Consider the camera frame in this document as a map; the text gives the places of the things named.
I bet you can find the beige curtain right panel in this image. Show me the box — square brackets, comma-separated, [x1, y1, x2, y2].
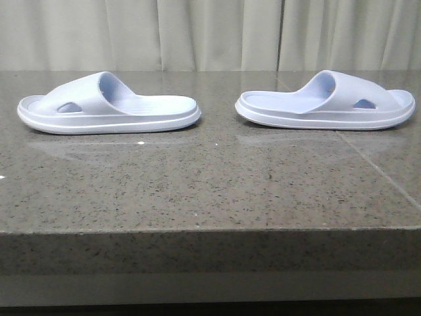
[278, 1, 420, 71]

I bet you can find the beige curtain panel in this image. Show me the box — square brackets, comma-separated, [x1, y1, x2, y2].
[278, 1, 420, 71]
[1, 1, 283, 71]

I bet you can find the light blue slipper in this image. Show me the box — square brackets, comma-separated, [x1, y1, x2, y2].
[17, 72, 201, 135]
[235, 70, 416, 130]

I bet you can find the beige curtain left panel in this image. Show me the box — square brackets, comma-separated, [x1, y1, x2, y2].
[1, 1, 283, 71]

